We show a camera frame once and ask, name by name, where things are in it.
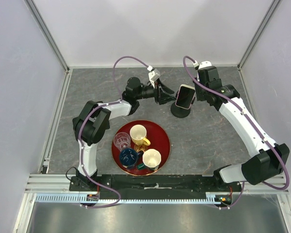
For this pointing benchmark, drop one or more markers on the cream cup with green label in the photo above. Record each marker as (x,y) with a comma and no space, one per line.
(152,159)

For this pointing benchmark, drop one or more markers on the clear drinking glass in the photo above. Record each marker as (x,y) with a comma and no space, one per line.
(122,140)

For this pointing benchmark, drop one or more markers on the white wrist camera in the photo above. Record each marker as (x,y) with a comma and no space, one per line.
(154,75)
(201,65)

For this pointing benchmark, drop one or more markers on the cream cased smartphone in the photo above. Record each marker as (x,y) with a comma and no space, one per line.
(185,96)

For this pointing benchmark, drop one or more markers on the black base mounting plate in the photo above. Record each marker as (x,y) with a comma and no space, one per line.
(165,186)

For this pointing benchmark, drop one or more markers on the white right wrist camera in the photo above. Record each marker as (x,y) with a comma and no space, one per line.
(201,65)

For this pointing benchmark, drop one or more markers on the black phone stand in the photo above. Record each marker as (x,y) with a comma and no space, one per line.
(179,112)

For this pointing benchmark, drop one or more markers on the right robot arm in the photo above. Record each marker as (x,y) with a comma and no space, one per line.
(266,156)

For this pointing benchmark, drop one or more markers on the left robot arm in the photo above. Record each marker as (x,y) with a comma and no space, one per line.
(90,126)

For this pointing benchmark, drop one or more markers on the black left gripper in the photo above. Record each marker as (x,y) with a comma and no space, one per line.
(160,96)

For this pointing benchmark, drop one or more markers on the slotted grey cable duct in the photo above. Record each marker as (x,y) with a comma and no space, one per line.
(93,199)

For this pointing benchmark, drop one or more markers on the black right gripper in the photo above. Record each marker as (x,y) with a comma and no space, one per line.
(199,96)

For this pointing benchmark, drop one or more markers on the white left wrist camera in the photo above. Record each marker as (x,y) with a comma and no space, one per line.
(154,75)

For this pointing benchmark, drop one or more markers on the dark blue cup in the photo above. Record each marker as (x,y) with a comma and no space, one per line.
(128,157)

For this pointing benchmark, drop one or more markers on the yellow handled cream mug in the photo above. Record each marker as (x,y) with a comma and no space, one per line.
(138,134)

